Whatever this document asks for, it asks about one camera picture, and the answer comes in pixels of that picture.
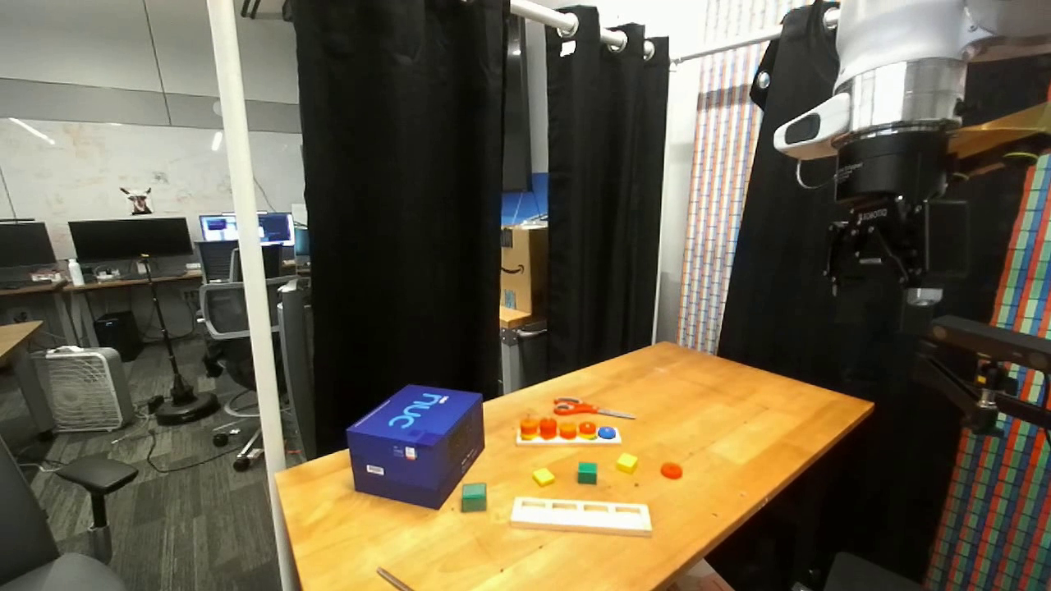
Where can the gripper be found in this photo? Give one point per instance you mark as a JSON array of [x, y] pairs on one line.
[[891, 168]]

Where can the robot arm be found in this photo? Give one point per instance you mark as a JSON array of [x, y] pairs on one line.
[[899, 49]]

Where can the black curtain behind robot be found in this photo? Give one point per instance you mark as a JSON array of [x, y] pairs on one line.
[[780, 246]]

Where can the multicoloured patterned curtain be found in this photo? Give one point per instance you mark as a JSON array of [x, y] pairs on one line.
[[714, 213], [1006, 492]]

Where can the thin white curtain rod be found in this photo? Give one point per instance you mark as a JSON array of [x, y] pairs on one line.
[[722, 45]]

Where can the narrow black curtain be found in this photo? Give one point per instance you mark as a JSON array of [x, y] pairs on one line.
[[608, 197]]

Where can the orange disc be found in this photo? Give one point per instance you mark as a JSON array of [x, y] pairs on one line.
[[671, 470]]

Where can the yellow wooden cube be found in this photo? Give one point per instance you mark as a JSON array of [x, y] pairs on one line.
[[626, 463], [543, 477]]

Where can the brown cardboard box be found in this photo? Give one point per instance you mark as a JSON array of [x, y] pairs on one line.
[[525, 267]]

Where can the wooden peg board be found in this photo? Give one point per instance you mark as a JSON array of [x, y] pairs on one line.
[[566, 440]]

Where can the green wooden cube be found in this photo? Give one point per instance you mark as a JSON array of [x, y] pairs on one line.
[[474, 497], [586, 473]]

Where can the grey bin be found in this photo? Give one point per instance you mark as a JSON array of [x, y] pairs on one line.
[[525, 357]]

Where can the white board with slots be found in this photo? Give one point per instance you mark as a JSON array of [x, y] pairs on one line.
[[580, 516]]

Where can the wide black curtain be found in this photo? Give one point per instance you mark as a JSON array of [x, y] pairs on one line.
[[402, 213]]

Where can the blue cardboard box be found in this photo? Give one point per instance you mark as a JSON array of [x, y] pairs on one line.
[[415, 447]]

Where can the wooden stick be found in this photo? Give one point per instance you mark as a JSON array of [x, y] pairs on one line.
[[394, 579]]

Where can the lit monitor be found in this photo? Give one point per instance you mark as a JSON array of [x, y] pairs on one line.
[[275, 227]]

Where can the white pole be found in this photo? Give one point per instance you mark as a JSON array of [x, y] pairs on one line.
[[246, 246]]

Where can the group of office chairs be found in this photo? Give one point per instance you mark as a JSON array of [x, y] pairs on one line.
[[226, 312]]

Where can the black floor stand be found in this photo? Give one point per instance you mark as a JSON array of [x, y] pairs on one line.
[[182, 402]]

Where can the dark monitor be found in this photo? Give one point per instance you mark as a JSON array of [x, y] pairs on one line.
[[25, 244], [130, 238]]

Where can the black computer tower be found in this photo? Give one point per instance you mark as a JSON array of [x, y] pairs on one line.
[[119, 335]]

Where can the long wooden desk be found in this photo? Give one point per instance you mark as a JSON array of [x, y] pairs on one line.
[[107, 284]]

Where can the whiteboard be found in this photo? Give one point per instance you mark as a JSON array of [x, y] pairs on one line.
[[82, 164]]

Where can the white bottle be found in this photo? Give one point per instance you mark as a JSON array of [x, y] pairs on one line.
[[75, 272]]

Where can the white box fan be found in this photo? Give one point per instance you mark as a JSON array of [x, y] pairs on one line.
[[86, 390]]

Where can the light wooden desk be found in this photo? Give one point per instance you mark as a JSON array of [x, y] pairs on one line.
[[16, 332]]

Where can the grey office chair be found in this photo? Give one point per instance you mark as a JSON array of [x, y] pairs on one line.
[[33, 542]]

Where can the camera on mount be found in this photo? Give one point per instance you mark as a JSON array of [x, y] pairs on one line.
[[989, 349]]

